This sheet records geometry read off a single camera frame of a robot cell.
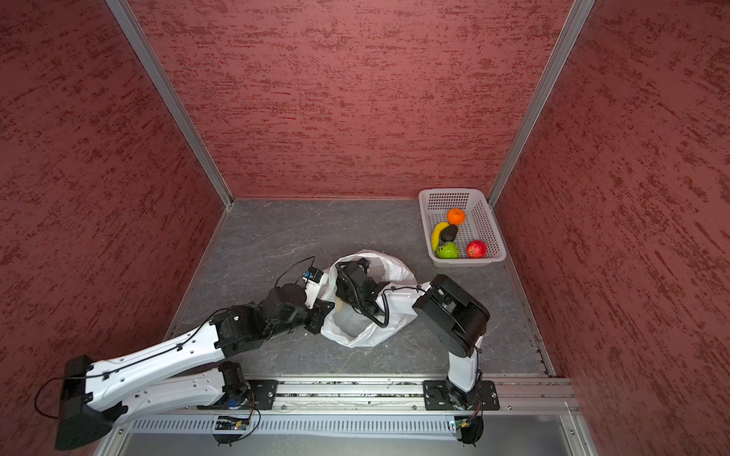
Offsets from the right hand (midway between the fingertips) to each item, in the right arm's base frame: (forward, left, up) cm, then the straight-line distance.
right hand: (333, 295), depth 90 cm
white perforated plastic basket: (+28, -56, +1) cm, 62 cm away
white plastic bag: (-10, -5, -1) cm, 12 cm away
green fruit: (+14, -40, +4) cm, 43 cm away
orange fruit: (+32, -47, +2) cm, 57 cm away
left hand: (-11, -2, +13) cm, 17 cm away
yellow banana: (+24, -38, +1) cm, 45 cm away
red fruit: (+14, -50, +3) cm, 53 cm away
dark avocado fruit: (+23, -42, +2) cm, 48 cm away
